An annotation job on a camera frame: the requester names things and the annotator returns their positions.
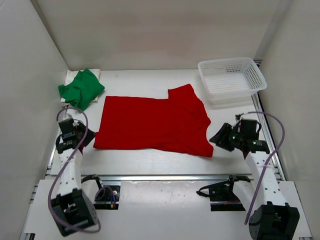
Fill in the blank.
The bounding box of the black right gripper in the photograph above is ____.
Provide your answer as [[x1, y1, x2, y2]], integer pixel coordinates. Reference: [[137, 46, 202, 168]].
[[209, 124, 244, 152]]

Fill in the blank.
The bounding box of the green t shirt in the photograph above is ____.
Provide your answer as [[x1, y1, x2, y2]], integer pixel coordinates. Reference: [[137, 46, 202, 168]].
[[57, 68, 105, 113]]

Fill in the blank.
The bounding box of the red t shirt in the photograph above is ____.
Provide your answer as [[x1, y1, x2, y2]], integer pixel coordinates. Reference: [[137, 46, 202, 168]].
[[93, 84, 214, 158]]

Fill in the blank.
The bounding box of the white t shirt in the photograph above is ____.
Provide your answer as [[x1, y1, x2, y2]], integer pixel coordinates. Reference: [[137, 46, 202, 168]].
[[59, 68, 102, 108]]

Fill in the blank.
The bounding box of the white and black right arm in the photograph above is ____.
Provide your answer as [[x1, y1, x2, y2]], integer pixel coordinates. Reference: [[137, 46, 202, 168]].
[[209, 119, 300, 240]]

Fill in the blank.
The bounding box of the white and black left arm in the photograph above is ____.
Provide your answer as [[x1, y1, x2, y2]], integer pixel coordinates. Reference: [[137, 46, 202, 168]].
[[49, 117, 98, 237]]

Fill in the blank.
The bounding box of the white plastic basket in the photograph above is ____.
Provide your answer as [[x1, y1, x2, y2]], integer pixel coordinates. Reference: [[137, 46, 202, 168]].
[[197, 57, 268, 102]]

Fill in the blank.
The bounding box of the white front cover board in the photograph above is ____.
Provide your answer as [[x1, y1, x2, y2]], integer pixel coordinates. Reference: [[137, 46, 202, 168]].
[[24, 180, 312, 240]]

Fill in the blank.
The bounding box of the aluminium left table rail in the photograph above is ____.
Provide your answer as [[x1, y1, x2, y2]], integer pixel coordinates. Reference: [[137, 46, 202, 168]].
[[46, 104, 68, 176]]

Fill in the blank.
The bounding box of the aluminium right table rail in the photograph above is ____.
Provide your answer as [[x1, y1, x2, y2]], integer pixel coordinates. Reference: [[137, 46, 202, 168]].
[[251, 92, 287, 181]]

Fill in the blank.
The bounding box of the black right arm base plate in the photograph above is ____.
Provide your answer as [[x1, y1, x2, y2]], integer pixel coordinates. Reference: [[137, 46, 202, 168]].
[[196, 175, 251, 212]]

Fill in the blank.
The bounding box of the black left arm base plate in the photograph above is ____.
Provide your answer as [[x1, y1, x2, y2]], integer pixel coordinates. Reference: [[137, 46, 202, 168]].
[[94, 176, 121, 210]]

